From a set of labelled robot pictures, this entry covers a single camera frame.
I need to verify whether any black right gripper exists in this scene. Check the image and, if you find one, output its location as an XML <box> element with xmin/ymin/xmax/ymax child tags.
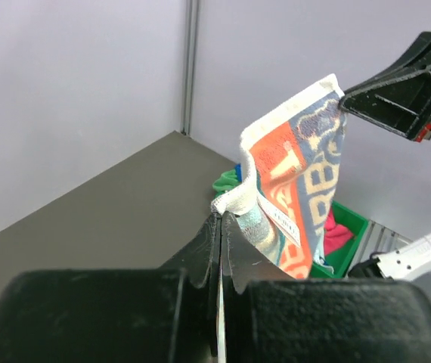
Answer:
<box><xmin>340</xmin><ymin>32</ymin><xmax>431</xmax><ymax>142</ymax></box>

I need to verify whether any aluminium frame right post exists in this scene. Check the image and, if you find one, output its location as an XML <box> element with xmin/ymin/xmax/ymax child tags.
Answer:
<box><xmin>181</xmin><ymin>0</ymin><xmax>200</xmax><ymax>136</ymax></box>

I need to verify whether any green cloth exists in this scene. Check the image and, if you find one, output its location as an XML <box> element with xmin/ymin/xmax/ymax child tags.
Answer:
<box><xmin>212</xmin><ymin>169</ymin><xmax>240</xmax><ymax>194</ymax></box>

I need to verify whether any royal blue cloth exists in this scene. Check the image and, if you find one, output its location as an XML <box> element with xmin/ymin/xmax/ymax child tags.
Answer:
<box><xmin>234</xmin><ymin>163</ymin><xmax>242</xmax><ymax>181</ymax></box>

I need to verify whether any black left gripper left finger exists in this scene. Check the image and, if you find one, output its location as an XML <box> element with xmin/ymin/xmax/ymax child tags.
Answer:
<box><xmin>0</xmin><ymin>215</ymin><xmax>220</xmax><ymax>362</ymax></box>

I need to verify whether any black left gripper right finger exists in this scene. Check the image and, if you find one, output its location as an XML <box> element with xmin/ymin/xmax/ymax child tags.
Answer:
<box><xmin>221</xmin><ymin>213</ymin><xmax>431</xmax><ymax>362</ymax></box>

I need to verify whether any pink cloth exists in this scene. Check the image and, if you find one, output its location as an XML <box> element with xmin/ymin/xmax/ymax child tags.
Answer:
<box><xmin>324</xmin><ymin>209</ymin><xmax>354</xmax><ymax>256</ymax></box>

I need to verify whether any orange teal printed cloth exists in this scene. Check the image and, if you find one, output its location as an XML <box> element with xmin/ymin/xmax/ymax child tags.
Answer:
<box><xmin>210</xmin><ymin>73</ymin><xmax>349</xmax><ymax>363</ymax></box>

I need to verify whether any green plastic tray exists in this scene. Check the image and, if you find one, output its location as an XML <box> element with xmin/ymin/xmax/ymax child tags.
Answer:
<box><xmin>309</xmin><ymin>202</ymin><xmax>368</xmax><ymax>278</ymax></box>

